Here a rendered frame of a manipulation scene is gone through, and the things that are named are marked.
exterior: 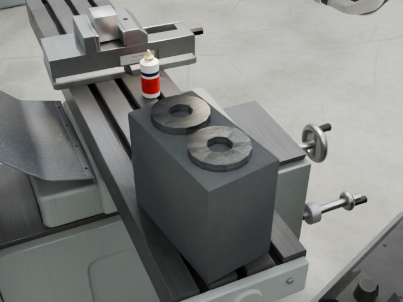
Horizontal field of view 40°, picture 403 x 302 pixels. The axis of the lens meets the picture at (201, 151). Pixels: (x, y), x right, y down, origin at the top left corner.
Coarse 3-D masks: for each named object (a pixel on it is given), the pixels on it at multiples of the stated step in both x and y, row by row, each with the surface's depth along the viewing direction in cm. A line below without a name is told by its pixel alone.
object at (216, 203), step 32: (192, 96) 86; (160, 128) 80; (192, 128) 80; (224, 128) 79; (160, 160) 80; (192, 160) 75; (224, 160) 73; (256, 160) 75; (160, 192) 84; (192, 192) 74; (224, 192) 72; (256, 192) 76; (160, 224) 89; (192, 224) 78; (224, 224) 76; (256, 224) 81; (192, 256) 83; (224, 256) 80; (256, 256) 85
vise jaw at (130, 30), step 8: (120, 8) 134; (120, 16) 130; (128, 16) 130; (120, 24) 127; (128, 24) 127; (136, 24) 127; (120, 32) 126; (128, 32) 125; (136, 32) 125; (144, 32) 126; (120, 40) 128; (128, 40) 126; (136, 40) 127; (144, 40) 127
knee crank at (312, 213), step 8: (344, 192) 157; (336, 200) 156; (344, 200) 156; (352, 200) 155; (360, 200) 158; (312, 208) 151; (320, 208) 154; (328, 208) 154; (336, 208) 155; (344, 208) 158; (352, 208) 156; (304, 216) 152; (312, 216) 151; (320, 216) 151
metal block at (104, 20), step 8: (88, 8) 127; (96, 8) 127; (104, 8) 127; (112, 8) 127; (96, 16) 124; (104, 16) 124; (112, 16) 124; (96, 24) 124; (104, 24) 125; (112, 24) 126; (104, 32) 126; (112, 32) 127; (104, 40) 127
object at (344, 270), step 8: (400, 216) 164; (392, 224) 162; (384, 232) 159; (376, 240) 157; (368, 248) 155; (360, 256) 152; (352, 264) 150; (344, 272) 148; (336, 280) 146; (328, 288) 144; (320, 296) 142
